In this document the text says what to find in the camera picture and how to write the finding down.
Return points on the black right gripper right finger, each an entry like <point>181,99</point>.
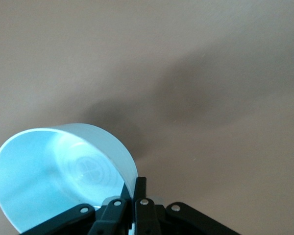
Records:
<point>147,220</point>

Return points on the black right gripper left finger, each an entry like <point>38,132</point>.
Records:
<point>107,220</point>

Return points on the light blue bowl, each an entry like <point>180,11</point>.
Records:
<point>39,171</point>

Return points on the brown table cover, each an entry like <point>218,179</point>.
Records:
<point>210,49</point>

